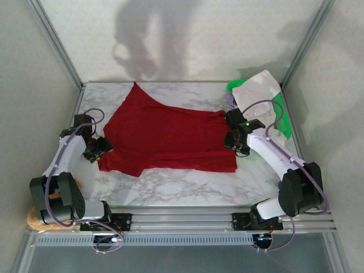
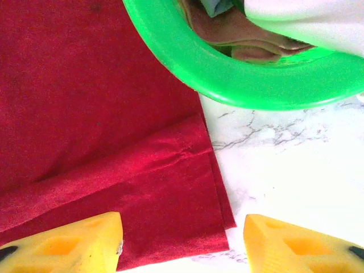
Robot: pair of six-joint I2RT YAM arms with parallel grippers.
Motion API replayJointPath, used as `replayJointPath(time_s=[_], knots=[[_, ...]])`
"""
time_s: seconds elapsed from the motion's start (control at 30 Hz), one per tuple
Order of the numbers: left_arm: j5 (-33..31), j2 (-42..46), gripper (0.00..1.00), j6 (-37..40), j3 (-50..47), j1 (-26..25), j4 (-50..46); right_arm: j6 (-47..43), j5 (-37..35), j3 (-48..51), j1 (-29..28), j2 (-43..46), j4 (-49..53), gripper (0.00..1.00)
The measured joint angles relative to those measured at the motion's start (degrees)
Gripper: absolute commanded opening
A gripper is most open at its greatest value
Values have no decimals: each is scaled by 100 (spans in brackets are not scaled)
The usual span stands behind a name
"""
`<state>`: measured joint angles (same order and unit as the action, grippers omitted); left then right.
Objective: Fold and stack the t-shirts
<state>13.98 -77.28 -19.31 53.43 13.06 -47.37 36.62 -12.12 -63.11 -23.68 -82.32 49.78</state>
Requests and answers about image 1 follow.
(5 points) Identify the red t-shirt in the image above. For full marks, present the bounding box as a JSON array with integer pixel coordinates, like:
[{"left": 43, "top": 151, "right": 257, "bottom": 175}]
[{"left": 97, "top": 81, "right": 238, "bottom": 177}]

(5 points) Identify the purple cloth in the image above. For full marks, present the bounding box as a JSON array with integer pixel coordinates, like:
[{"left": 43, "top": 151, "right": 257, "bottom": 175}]
[{"left": 224, "top": 90, "right": 238, "bottom": 110}]

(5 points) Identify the green plastic basket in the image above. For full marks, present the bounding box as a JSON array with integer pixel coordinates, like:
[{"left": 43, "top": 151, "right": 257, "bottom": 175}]
[{"left": 226, "top": 78, "right": 292, "bottom": 140}]

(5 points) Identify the white t-shirt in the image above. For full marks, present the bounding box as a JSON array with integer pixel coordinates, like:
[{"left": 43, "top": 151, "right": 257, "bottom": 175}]
[{"left": 231, "top": 69, "right": 287, "bottom": 143}]

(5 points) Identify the controller board with LED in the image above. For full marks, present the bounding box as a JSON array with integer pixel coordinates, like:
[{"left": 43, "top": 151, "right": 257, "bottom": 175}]
[
  {"left": 93, "top": 234, "right": 125, "bottom": 254},
  {"left": 251, "top": 233, "right": 275, "bottom": 253}
]

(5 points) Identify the brown plush toy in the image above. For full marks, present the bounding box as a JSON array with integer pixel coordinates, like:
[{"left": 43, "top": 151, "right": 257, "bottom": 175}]
[{"left": 26, "top": 181, "right": 84, "bottom": 231}]

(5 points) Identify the aluminium table side rail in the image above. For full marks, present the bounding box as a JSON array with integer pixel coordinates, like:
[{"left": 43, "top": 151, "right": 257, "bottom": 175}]
[
  {"left": 71, "top": 84, "right": 86, "bottom": 122},
  {"left": 280, "top": 84, "right": 305, "bottom": 162}
]

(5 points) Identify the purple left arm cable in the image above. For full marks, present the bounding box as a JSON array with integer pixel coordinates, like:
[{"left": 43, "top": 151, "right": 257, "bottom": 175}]
[{"left": 44, "top": 109, "right": 125, "bottom": 254}]

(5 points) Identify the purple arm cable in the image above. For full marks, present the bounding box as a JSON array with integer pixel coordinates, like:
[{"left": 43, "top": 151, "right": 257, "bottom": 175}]
[
  {"left": 44, "top": 109, "right": 125, "bottom": 254},
  {"left": 240, "top": 99, "right": 331, "bottom": 254}
]

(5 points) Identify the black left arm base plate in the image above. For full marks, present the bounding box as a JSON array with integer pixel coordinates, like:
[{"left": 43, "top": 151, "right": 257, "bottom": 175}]
[{"left": 80, "top": 213, "right": 133, "bottom": 231}]

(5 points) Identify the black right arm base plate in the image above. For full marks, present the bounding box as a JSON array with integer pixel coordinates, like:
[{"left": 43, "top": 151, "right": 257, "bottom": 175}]
[{"left": 231, "top": 212, "right": 284, "bottom": 231}]

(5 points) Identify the aluminium mounting rail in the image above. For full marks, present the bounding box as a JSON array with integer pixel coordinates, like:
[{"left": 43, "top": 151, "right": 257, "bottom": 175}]
[{"left": 27, "top": 206, "right": 338, "bottom": 235}]

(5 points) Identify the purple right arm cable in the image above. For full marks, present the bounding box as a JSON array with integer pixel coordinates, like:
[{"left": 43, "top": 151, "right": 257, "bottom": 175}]
[{"left": 240, "top": 99, "right": 331, "bottom": 254}]

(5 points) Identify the aluminium frame post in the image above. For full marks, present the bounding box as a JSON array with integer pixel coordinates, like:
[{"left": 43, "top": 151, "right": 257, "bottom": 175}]
[
  {"left": 26, "top": 0, "right": 86, "bottom": 91},
  {"left": 279, "top": 0, "right": 337, "bottom": 91}
]

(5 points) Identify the grey slotted cable duct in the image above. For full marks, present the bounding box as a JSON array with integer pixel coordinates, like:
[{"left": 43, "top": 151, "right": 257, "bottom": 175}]
[{"left": 35, "top": 234, "right": 254, "bottom": 247}]

